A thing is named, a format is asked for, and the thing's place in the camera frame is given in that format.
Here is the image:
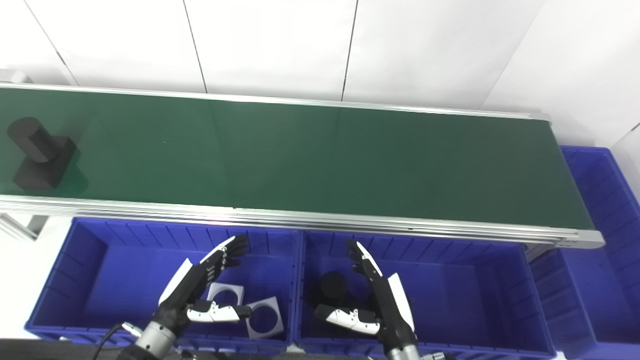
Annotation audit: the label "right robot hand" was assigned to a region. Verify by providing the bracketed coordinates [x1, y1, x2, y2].
[315, 240, 419, 351]

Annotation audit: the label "white square plate round hole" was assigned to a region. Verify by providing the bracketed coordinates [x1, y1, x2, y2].
[244, 296, 285, 340]
[206, 282, 245, 307]

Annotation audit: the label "black cylinder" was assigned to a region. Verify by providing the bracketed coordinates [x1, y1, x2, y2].
[7, 116, 77, 191]
[308, 271, 352, 309]

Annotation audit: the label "blue plastic bin with plates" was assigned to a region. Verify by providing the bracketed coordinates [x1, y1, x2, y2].
[24, 216, 301, 357]

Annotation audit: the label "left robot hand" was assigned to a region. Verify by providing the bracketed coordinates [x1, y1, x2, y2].
[151, 234, 253, 335]

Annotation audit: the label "blue plastic bin empty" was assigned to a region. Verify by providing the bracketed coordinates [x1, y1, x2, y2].
[530, 146, 640, 360]

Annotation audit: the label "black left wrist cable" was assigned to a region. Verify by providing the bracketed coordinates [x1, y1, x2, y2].
[92, 322, 144, 360]

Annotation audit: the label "aluminium conveyor support leg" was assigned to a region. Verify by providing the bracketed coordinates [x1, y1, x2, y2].
[0, 212, 49, 242]

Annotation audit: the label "green conveyor belt aluminium frame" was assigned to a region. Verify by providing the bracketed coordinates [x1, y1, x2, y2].
[0, 82, 606, 250]

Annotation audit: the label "blue plastic bin black parts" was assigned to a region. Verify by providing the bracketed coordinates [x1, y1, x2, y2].
[294, 229, 557, 360]

